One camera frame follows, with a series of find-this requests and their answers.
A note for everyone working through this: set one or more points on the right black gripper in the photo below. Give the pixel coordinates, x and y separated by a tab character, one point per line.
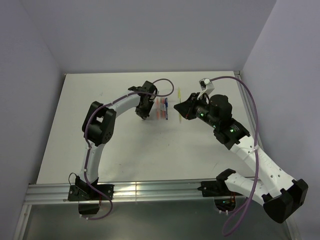
187	107

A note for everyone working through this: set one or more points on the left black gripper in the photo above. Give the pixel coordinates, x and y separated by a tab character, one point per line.
144	115

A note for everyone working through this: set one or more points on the orange highlighter pen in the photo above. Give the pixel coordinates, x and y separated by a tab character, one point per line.
157	105

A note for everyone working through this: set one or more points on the red highlighter pen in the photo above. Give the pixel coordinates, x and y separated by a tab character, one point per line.
163	108

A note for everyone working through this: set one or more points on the blue pen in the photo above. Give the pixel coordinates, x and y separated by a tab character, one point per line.
166	108

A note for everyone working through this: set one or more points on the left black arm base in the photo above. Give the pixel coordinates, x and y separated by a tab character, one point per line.
89	200

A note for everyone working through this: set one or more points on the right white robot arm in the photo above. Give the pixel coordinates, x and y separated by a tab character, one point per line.
277	192

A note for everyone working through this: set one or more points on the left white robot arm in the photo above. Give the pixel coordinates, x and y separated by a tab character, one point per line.
99	124

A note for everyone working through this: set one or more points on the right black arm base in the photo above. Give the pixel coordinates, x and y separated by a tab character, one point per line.
224	199

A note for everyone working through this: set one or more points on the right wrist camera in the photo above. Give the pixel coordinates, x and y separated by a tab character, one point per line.
206	86

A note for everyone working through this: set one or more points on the aluminium mounting rail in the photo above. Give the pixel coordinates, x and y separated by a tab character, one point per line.
123	192

